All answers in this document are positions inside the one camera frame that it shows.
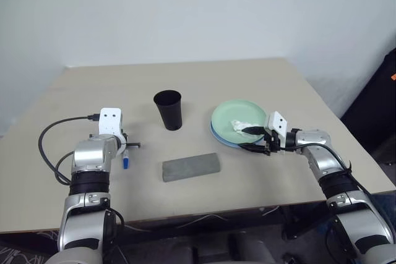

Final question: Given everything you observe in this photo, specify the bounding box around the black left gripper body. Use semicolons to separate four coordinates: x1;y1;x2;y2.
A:
120;132;130;153

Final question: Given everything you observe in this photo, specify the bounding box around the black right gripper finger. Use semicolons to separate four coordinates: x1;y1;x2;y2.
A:
241;125;267;137
239;142;270;156

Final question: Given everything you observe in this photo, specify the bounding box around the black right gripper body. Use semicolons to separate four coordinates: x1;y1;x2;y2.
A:
262;127;282;156

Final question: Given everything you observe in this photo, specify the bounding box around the white tissue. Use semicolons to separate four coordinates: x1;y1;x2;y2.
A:
230;119;253;135

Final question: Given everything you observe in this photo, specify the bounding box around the white marker with blue cap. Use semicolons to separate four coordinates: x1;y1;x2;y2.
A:
121;148;131;170

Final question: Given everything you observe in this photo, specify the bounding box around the grey pad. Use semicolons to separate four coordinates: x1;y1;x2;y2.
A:
161;152;223;183

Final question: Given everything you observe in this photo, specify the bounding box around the green plate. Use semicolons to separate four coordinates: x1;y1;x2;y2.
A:
211;99;267;147

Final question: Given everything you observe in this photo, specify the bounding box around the blue plate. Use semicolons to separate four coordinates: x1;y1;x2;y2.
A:
210;121;267;150

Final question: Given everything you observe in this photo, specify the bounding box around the black plastic cup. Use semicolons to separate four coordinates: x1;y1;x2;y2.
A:
153;90;183;132

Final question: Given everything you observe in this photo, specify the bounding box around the black bag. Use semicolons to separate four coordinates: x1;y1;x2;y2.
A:
339;46;396;166

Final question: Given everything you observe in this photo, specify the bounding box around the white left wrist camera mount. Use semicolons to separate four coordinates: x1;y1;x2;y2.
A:
98;107;124;143

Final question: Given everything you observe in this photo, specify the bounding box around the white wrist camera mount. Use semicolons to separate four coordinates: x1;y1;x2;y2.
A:
267;111;289;140
98;107;124;143

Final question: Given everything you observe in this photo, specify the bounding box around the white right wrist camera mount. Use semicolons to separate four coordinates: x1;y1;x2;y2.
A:
267;111;289;140

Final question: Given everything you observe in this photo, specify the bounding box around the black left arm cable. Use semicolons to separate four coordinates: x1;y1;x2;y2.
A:
38;113;101;185

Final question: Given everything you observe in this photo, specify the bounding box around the thin white wire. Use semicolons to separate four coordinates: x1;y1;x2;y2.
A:
123;204;283;234

